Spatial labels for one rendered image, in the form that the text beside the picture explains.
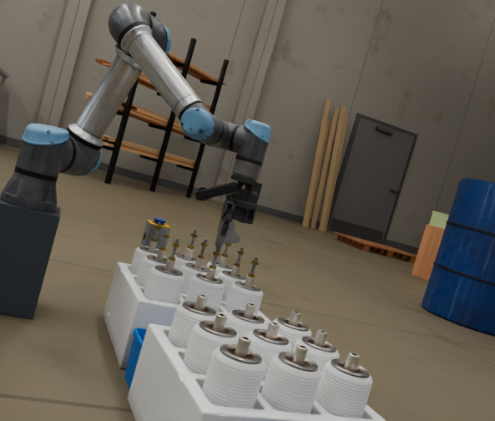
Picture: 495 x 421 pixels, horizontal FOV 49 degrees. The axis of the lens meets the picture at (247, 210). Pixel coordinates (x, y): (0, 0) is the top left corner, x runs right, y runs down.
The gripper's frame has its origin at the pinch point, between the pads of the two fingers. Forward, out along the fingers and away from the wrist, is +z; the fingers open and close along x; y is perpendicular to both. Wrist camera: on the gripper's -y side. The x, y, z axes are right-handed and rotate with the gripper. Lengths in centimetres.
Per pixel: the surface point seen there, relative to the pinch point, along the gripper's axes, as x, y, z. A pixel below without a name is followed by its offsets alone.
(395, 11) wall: 807, 297, -374
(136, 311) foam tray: -11.9, -16.4, 19.2
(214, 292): -4.3, 2.4, 11.6
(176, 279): -6.8, -8.6, 10.1
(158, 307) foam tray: -10.7, -11.4, 17.4
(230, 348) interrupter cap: -55, 0, 9
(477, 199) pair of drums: 184, 181, -48
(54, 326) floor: 7, -37, 34
